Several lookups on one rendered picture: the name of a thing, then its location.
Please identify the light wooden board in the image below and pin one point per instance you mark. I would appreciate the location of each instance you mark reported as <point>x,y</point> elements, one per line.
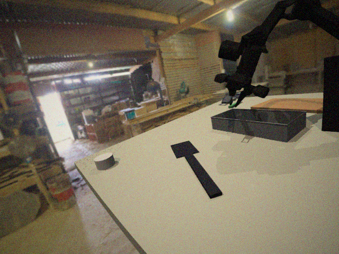
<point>311,105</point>

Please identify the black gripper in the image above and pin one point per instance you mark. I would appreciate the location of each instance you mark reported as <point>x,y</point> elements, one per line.
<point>259,90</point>

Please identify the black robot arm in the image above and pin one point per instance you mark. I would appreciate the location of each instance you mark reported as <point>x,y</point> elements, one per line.
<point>253,44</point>

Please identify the grey short cylinder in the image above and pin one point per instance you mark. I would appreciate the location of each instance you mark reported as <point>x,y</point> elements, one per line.
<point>104,161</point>

